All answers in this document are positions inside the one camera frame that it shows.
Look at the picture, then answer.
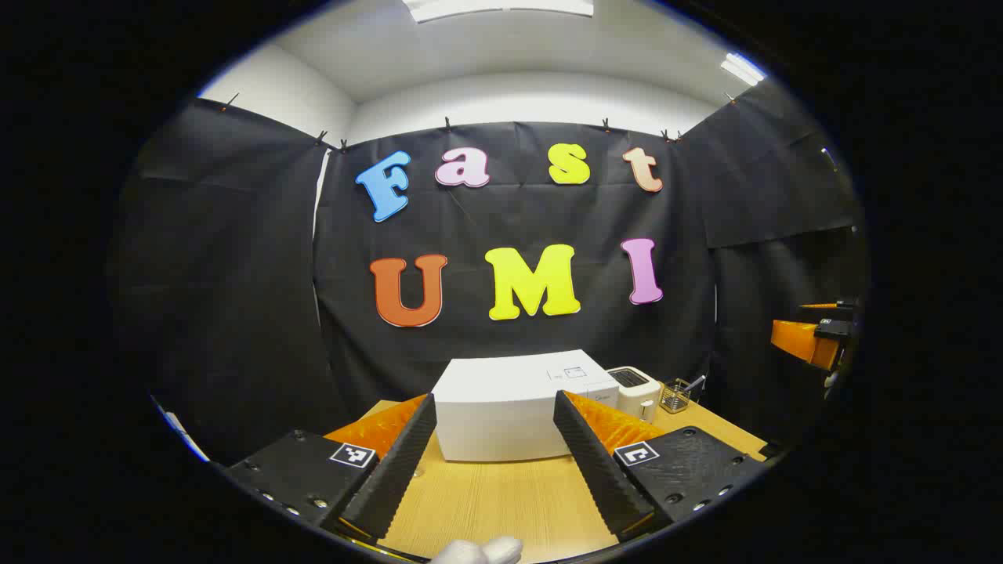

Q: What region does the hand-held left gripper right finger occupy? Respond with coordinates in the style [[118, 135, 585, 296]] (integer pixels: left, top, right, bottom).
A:
[[552, 389, 777, 543]]

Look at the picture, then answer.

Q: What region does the white toaster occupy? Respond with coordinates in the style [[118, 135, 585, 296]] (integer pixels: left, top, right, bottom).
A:
[[607, 366, 663, 425]]

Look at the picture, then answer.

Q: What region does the white microwave oven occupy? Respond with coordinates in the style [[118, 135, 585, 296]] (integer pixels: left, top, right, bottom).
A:
[[431, 349, 620, 463]]

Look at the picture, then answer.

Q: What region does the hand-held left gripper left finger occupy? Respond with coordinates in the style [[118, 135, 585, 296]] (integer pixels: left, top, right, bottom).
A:
[[226, 393, 438, 543]]

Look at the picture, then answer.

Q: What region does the ceiling light panel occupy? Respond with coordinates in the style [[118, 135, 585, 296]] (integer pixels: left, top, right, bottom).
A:
[[719, 52, 766, 87]]

